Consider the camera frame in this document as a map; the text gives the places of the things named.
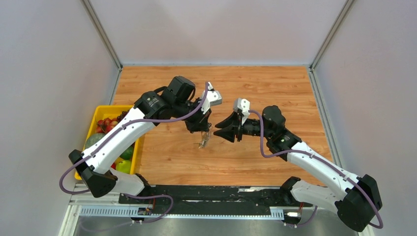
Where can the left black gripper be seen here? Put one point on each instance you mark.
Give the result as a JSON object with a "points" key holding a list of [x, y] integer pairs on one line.
{"points": [[201, 124]]}

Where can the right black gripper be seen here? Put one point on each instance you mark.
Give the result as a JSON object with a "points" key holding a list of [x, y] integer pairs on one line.
{"points": [[228, 132]]}

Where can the key holder with red handle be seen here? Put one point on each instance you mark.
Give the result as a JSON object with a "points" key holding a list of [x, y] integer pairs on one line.
{"points": [[205, 137]]}

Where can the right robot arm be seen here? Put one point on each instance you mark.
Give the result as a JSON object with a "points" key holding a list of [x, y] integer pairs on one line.
{"points": [[355, 200]]}

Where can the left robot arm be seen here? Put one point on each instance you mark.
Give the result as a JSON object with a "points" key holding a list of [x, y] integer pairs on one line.
{"points": [[165, 104]]}

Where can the dark grape bunch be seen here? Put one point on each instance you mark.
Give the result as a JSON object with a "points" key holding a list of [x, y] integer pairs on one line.
{"points": [[122, 116]]}

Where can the green pear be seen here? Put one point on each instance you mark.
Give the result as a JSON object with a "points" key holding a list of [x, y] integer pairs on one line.
{"points": [[124, 166]]}

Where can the red peaches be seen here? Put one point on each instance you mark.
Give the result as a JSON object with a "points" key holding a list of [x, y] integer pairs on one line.
{"points": [[105, 125]]}

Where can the yellow plastic bin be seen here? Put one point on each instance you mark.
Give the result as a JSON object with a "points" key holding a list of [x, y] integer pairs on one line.
{"points": [[103, 112]]}

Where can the green melon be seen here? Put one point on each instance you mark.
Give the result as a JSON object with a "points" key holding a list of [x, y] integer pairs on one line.
{"points": [[93, 139]]}

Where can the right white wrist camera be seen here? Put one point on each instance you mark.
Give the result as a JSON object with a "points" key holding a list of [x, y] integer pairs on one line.
{"points": [[242, 107]]}

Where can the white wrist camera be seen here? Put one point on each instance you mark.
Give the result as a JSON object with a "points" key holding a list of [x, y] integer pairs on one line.
{"points": [[210, 98], [242, 107]]}

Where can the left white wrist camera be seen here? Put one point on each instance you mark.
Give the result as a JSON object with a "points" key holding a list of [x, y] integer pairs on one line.
{"points": [[210, 98]]}

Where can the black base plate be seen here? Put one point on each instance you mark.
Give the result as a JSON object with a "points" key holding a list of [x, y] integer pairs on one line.
{"points": [[213, 200]]}

